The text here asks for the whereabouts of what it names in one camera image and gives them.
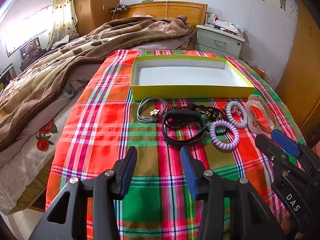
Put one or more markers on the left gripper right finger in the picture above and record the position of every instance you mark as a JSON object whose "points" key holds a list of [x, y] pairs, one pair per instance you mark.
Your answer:
{"points": [[251, 218]]}

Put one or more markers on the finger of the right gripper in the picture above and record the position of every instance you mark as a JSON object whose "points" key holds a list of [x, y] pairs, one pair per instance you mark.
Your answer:
{"points": [[288, 145], [268, 149]]}

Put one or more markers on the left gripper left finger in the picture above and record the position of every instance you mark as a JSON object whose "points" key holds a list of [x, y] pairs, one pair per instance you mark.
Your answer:
{"points": [[66, 218]]}

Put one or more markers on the wooden headboard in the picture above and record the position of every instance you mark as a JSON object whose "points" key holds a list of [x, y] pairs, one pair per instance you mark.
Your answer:
{"points": [[195, 12]]}

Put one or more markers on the black smart band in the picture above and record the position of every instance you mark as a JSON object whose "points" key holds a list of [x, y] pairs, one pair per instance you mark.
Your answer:
{"points": [[178, 119]]}

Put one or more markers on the grey nightstand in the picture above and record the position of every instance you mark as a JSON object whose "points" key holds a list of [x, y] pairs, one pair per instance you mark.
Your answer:
{"points": [[215, 41]]}

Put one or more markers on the wooden door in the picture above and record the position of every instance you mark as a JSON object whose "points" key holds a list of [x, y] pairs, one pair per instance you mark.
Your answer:
{"points": [[299, 85]]}

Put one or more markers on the clutter on nightstand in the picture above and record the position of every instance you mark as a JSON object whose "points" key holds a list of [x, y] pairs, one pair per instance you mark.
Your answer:
{"points": [[212, 20]]}

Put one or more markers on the yellow-green shallow box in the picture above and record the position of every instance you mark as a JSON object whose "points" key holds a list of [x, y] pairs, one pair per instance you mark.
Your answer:
{"points": [[187, 77]]}

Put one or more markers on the brown patterned blanket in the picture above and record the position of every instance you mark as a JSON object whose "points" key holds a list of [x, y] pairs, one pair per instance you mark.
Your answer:
{"points": [[43, 81]]}

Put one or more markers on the plaid cloth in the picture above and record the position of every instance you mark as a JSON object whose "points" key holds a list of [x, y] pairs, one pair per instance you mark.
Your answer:
{"points": [[102, 124]]}

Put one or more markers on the black beads with green pendant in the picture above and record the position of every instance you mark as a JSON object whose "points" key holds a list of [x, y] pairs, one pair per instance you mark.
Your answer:
{"points": [[212, 113]]}

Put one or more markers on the teddy bear picture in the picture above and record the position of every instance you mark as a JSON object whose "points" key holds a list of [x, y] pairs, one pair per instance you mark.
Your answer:
{"points": [[31, 50]]}

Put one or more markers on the wooden wardrobe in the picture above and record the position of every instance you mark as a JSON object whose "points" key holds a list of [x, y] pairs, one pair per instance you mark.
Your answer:
{"points": [[92, 14]]}

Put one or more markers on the patterned curtain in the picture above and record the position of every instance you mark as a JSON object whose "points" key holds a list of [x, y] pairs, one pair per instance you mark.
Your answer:
{"points": [[63, 21]]}

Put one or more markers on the clear bag of gold jewelry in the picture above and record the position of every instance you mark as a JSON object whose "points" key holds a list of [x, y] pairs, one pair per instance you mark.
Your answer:
{"points": [[261, 119]]}

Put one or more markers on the floral bed sheet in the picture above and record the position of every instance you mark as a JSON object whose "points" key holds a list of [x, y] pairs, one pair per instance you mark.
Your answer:
{"points": [[25, 163]]}

